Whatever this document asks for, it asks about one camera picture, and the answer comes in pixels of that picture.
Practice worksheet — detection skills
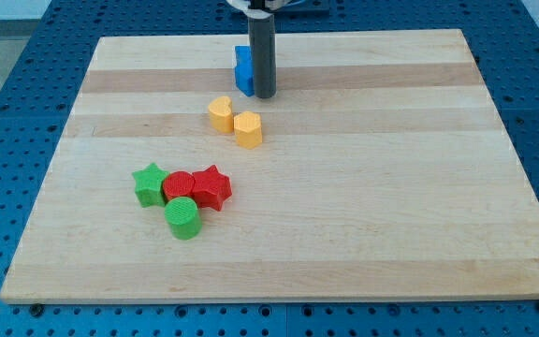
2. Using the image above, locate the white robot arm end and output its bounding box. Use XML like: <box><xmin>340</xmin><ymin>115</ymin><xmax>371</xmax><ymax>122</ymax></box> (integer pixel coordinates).
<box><xmin>226</xmin><ymin>0</ymin><xmax>293</xmax><ymax>20</ymax></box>

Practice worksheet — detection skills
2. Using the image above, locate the yellow hexagon block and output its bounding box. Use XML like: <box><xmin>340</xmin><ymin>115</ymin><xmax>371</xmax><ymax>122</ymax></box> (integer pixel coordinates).
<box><xmin>234</xmin><ymin>111</ymin><xmax>263</xmax><ymax>149</ymax></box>

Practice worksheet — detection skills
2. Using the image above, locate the red star block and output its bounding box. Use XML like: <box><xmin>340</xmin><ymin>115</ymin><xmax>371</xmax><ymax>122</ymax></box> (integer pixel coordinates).
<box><xmin>192</xmin><ymin>165</ymin><xmax>232</xmax><ymax>212</ymax></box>

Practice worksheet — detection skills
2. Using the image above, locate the yellow heart block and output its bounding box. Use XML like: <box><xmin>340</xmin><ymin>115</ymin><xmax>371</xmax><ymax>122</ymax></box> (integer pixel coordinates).
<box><xmin>208</xmin><ymin>95</ymin><xmax>234</xmax><ymax>134</ymax></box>

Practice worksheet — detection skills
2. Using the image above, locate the red cylinder block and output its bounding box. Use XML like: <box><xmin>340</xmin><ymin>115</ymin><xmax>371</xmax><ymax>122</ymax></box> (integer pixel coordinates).
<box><xmin>162</xmin><ymin>171</ymin><xmax>195</xmax><ymax>200</ymax></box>

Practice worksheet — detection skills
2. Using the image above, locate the blue block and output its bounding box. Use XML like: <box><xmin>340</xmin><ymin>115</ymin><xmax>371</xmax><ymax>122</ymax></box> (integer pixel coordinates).
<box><xmin>234</xmin><ymin>45</ymin><xmax>255</xmax><ymax>96</ymax></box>

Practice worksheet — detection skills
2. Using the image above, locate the green cylinder block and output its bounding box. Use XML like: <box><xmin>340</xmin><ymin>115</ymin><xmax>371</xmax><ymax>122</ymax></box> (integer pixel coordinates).
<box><xmin>165</xmin><ymin>197</ymin><xmax>202</xmax><ymax>241</ymax></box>

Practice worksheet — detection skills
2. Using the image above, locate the wooden board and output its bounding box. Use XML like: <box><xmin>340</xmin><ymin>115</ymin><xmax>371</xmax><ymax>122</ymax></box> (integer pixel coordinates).
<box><xmin>0</xmin><ymin>29</ymin><xmax>539</xmax><ymax>304</ymax></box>

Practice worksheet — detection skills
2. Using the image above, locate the green star block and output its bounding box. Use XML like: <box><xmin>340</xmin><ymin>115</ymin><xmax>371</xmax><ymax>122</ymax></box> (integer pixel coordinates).
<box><xmin>132</xmin><ymin>163</ymin><xmax>169</xmax><ymax>208</ymax></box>

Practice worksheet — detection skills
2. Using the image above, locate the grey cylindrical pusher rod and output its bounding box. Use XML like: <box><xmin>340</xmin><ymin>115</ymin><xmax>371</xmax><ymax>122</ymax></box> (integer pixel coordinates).
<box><xmin>248</xmin><ymin>14</ymin><xmax>277</xmax><ymax>99</ymax></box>

